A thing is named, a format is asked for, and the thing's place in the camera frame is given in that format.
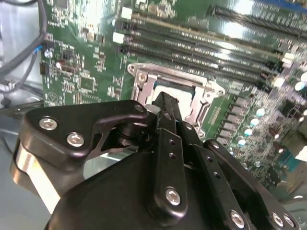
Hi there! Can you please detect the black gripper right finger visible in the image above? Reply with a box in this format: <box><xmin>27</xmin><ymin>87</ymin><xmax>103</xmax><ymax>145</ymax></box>
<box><xmin>169</xmin><ymin>95</ymin><xmax>300</xmax><ymax>230</ymax></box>

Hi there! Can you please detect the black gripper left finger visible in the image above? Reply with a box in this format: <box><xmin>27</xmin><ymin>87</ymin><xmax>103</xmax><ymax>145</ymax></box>
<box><xmin>9</xmin><ymin>92</ymin><xmax>189</xmax><ymax>227</ymax></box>

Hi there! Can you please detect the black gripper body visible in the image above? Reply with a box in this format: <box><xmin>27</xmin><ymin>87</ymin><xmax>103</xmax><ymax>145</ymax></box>
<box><xmin>45</xmin><ymin>150</ymin><xmax>226</xmax><ymax>230</ymax></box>

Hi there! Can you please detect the metal socket cover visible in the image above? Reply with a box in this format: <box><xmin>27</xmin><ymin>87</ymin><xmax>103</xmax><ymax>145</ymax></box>
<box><xmin>135</xmin><ymin>70</ymin><xmax>218</xmax><ymax>125</ymax></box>

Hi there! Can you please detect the silver CPU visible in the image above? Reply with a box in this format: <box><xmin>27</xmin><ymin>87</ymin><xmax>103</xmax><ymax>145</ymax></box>
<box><xmin>153</xmin><ymin>81</ymin><xmax>196</xmax><ymax>115</ymax></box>

